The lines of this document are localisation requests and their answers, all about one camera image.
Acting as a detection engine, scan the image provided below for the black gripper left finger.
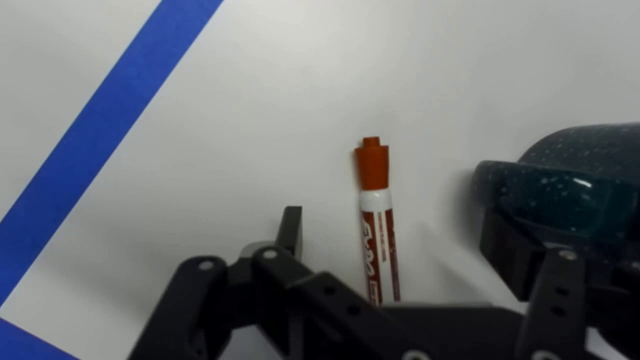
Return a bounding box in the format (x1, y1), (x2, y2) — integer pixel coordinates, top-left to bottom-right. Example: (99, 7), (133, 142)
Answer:
(128, 204), (431, 360)

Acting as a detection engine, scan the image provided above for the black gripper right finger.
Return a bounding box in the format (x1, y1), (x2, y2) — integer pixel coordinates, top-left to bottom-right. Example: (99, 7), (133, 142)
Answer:
(478, 208), (640, 360)

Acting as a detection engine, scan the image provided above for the orange marker pen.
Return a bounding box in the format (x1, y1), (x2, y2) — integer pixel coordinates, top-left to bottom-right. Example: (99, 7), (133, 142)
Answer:
(352, 135), (404, 311)

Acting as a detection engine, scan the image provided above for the dark teal speckled mug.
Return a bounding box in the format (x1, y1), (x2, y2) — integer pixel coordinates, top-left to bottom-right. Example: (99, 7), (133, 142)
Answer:
(469, 120), (640, 269)

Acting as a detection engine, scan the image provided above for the blue tape strip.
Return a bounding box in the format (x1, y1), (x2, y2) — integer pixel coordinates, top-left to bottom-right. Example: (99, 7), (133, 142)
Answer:
(0, 0), (226, 307)
(0, 317), (80, 360)

